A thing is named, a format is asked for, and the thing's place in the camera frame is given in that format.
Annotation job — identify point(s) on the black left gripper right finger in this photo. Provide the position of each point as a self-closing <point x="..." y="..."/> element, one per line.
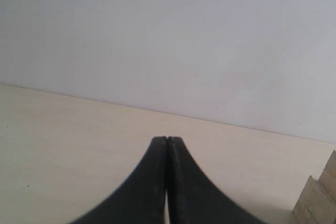
<point x="192" y="196"/>

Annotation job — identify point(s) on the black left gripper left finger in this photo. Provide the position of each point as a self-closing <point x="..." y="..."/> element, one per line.
<point x="141" y="197"/>

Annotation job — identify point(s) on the second largest wooden cube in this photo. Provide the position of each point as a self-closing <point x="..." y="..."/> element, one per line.
<point x="328" y="176"/>

